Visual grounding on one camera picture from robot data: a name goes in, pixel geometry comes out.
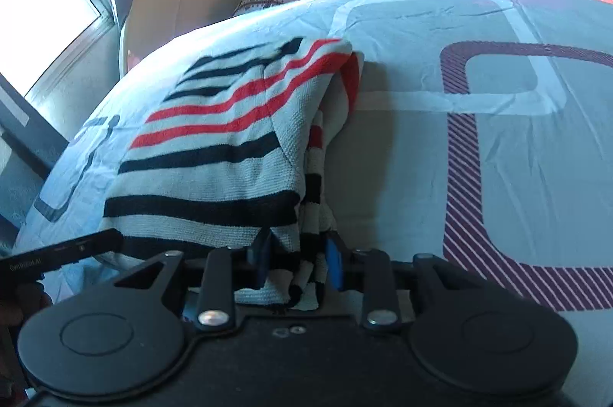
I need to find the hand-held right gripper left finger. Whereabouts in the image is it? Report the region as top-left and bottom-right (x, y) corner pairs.
(114, 228), (274, 332)

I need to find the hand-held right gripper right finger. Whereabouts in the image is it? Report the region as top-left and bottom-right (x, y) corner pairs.
(325, 232), (485, 332)

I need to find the striped knit sweater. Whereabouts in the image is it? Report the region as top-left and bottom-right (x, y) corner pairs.
(103, 36), (366, 311)

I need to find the person's left hand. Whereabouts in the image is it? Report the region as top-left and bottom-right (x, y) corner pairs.
(0, 283), (51, 341)

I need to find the dark board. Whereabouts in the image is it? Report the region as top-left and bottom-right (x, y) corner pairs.
(0, 72), (70, 171)

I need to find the light blue patterned blanket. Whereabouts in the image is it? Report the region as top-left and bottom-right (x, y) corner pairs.
(14, 0), (613, 326)

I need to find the window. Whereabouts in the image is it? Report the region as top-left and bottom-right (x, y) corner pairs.
(0, 0), (103, 96)

